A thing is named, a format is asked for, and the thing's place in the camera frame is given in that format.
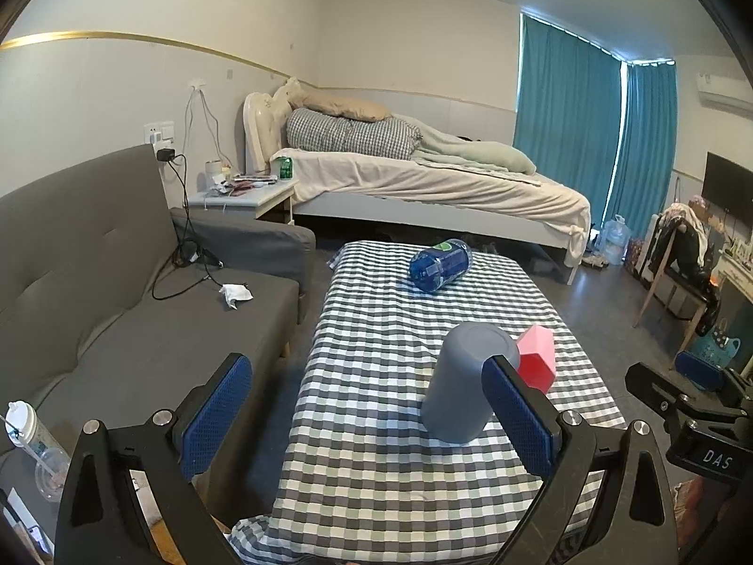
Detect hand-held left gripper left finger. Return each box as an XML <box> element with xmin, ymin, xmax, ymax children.
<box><xmin>54</xmin><ymin>353</ymin><xmax>254</xmax><ymax>565</ymax></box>

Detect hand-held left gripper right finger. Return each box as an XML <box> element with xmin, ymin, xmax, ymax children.
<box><xmin>481</xmin><ymin>354</ymin><xmax>681</xmax><ymax>565</ymax></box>

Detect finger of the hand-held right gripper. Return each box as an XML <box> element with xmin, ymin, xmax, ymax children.
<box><xmin>674</xmin><ymin>351</ymin><xmax>753</xmax><ymax>406</ymax></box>
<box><xmin>625</xmin><ymin>363</ymin><xmax>748</xmax><ymax>428</ymax></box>

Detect grey cup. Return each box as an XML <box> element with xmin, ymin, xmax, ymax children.
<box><xmin>421</xmin><ymin>322</ymin><xmax>522</xmax><ymax>444</ymax></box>

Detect clear plastic cup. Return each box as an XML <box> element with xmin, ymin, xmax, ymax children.
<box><xmin>33</xmin><ymin>446</ymin><xmax>72</xmax><ymax>505</ymax></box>

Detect blue patterned bag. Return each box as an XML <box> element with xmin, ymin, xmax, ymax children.
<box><xmin>689</xmin><ymin>311</ymin><xmax>753</xmax><ymax>379</ymax></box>

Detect red hexagonal block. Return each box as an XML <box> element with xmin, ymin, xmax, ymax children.
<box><xmin>516</xmin><ymin>324</ymin><xmax>558</xmax><ymax>394</ymax></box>

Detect wooden chair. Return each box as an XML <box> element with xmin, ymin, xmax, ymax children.
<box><xmin>633</xmin><ymin>212</ymin><xmax>719</xmax><ymax>355</ymax></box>

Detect crumpled white tissue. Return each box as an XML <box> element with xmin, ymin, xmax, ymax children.
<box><xmin>218</xmin><ymin>283</ymin><xmax>256</xmax><ymax>311</ymax></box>

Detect clothes pile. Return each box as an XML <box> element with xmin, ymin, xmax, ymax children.
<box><xmin>657</xmin><ymin>195</ymin><xmax>726</xmax><ymax>272</ymax></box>

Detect checkered tablecloth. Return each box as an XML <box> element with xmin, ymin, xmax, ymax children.
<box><xmin>226</xmin><ymin>240</ymin><xmax>628</xmax><ymax>565</ymax></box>

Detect large water jug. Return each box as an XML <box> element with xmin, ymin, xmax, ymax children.
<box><xmin>600</xmin><ymin>215</ymin><xmax>631</xmax><ymax>266</ymax></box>

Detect blue water bottle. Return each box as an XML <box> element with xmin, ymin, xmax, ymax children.
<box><xmin>409</xmin><ymin>238</ymin><xmax>474</xmax><ymax>294</ymax></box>

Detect grey sofa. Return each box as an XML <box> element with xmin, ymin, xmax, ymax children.
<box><xmin>0</xmin><ymin>143</ymin><xmax>317</xmax><ymax>486</ymax></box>

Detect black television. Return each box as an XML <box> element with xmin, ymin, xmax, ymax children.
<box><xmin>702</xmin><ymin>152</ymin><xmax>753</xmax><ymax>220</ymax></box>

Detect clear water bottle with straw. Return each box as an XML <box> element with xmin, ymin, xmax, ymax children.
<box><xmin>4</xmin><ymin>399</ymin><xmax>57</xmax><ymax>461</ymax></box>

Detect white nightstand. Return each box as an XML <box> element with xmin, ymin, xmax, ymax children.
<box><xmin>187</xmin><ymin>179</ymin><xmax>300</xmax><ymax>226</ymax></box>

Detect narrow teal curtain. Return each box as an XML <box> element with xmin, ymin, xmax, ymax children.
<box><xmin>610</xmin><ymin>62</ymin><xmax>677</xmax><ymax>237</ymax></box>

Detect white bed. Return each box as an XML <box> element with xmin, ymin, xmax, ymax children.
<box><xmin>242</xmin><ymin>92</ymin><xmax>592</xmax><ymax>287</ymax></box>

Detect red packets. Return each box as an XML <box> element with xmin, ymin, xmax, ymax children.
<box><xmin>231</xmin><ymin>173</ymin><xmax>279</xmax><ymax>195</ymax></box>

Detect pale green blanket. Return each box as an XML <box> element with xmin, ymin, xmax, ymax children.
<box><xmin>393</xmin><ymin>113</ymin><xmax>537</xmax><ymax>176</ymax></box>

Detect white air conditioner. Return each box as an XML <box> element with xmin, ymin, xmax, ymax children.
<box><xmin>697</xmin><ymin>72</ymin><xmax>753</xmax><ymax>114</ymax></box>

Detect wide teal curtain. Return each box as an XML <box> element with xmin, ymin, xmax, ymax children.
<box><xmin>513</xmin><ymin>12</ymin><xmax>623</xmax><ymax>226</ymax></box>

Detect checkered duvet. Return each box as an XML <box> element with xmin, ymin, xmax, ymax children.
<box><xmin>286</xmin><ymin>107</ymin><xmax>425</xmax><ymax>160</ymax></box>

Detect beige pillow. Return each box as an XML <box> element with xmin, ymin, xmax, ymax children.
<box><xmin>302</xmin><ymin>89</ymin><xmax>393</xmax><ymax>124</ymax></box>

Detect black cable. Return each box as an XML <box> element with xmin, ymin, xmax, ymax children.
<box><xmin>151</xmin><ymin>153</ymin><xmax>225</xmax><ymax>301</ymax></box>

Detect white cable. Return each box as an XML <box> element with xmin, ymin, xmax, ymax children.
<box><xmin>184</xmin><ymin>85</ymin><xmax>234</xmax><ymax>170</ymax></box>

